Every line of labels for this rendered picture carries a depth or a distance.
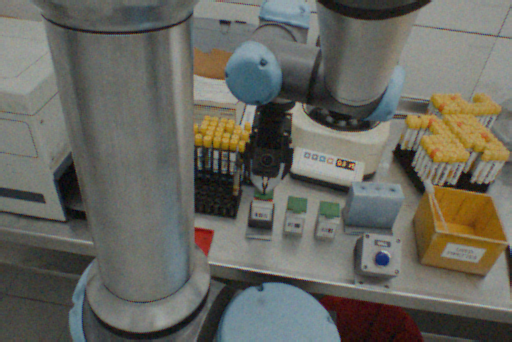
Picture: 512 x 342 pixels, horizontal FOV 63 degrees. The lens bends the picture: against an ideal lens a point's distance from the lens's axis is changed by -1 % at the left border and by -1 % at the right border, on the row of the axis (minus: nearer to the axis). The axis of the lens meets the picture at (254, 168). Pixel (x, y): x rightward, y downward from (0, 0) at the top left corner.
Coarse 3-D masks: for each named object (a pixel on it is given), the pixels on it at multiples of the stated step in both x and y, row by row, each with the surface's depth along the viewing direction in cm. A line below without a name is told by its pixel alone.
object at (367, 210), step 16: (352, 192) 84; (368, 192) 83; (384, 192) 83; (400, 192) 83; (352, 208) 84; (368, 208) 84; (384, 208) 84; (352, 224) 87; (368, 224) 87; (384, 224) 87
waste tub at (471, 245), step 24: (456, 192) 85; (432, 216) 79; (456, 216) 89; (480, 216) 87; (432, 240) 78; (456, 240) 77; (480, 240) 75; (504, 240) 76; (432, 264) 82; (456, 264) 80; (480, 264) 79
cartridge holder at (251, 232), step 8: (272, 208) 87; (248, 216) 87; (272, 216) 85; (248, 224) 85; (256, 224) 84; (264, 224) 84; (272, 224) 85; (248, 232) 84; (256, 232) 84; (264, 232) 84; (272, 232) 84
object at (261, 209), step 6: (258, 198) 82; (252, 204) 82; (258, 204) 82; (264, 204) 82; (270, 204) 82; (252, 210) 83; (258, 210) 82; (264, 210) 82; (270, 210) 82; (252, 216) 84; (258, 216) 83; (264, 216) 83; (270, 216) 83
